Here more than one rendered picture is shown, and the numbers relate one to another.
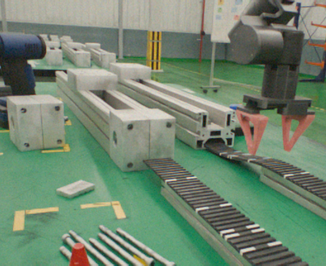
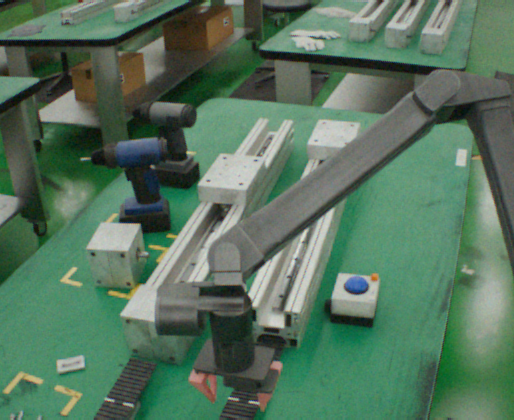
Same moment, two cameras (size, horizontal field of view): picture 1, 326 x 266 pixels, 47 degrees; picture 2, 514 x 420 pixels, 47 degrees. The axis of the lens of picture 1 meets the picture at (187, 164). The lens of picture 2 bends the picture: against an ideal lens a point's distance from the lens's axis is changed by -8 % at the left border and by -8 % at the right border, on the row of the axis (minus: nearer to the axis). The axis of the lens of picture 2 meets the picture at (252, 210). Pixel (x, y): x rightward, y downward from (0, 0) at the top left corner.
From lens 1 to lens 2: 84 cm
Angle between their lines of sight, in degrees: 41
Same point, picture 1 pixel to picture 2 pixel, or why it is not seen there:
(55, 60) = (358, 35)
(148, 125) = (146, 324)
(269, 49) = (174, 330)
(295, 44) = (222, 325)
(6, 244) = not seen: outside the picture
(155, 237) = not seen: outside the picture
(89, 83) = (212, 196)
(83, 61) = (395, 41)
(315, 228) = not seen: outside the picture
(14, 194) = (36, 351)
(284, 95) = (222, 367)
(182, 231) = not seen: outside the picture
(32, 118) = (100, 261)
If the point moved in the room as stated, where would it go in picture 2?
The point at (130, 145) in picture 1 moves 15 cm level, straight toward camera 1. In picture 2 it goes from (131, 336) to (72, 386)
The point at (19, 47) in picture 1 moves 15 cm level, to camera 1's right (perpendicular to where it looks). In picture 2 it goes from (134, 159) to (179, 178)
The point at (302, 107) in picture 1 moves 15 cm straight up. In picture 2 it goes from (246, 384) to (240, 301)
